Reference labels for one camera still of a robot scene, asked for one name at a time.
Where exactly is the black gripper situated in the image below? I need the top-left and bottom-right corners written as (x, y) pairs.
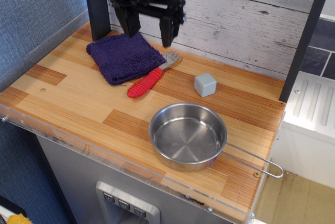
top-left (113, 0), bottom-right (186, 48)

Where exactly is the fork with red handle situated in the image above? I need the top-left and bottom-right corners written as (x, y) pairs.
top-left (127, 51), bottom-right (182, 98)

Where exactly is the purple folded cloth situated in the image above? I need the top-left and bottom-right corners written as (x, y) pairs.
top-left (86, 33), bottom-right (166, 86)

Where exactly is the grey cube block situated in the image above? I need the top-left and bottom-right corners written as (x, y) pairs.
top-left (194, 73), bottom-right (217, 97)

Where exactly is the stainless steel pan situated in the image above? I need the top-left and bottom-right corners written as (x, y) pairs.
top-left (148, 102), bottom-right (274, 172)

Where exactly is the clear acrylic edge guard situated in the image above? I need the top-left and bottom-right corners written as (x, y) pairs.
top-left (1, 102), bottom-right (279, 223)

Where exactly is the grey toy fridge cabinet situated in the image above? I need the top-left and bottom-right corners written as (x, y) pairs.
top-left (37, 137), bottom-right (227, 223)

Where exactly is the silver dispenser button panel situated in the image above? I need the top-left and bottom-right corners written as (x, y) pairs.
top-left (96, 181), bottom-right (161, 223)

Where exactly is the white toy sink unit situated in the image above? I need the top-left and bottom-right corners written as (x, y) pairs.
top-left (271, 72), bottom-right (334, 187)

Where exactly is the yellow object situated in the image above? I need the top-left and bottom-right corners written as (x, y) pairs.
top-left (7, 214), bottom-right (32, 224)

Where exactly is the dark left post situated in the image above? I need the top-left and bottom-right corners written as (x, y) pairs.
top-left (86, 0), bottom-right (111, 41)

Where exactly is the dark post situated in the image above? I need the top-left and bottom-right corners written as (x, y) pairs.
top-left (86, 0), bottom-right (111, 41)
top-left (279, 0), bottom-right (326, 103)

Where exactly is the dark right post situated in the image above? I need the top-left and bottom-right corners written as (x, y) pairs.
top-left (279, 0), bottom-right (326, 103)

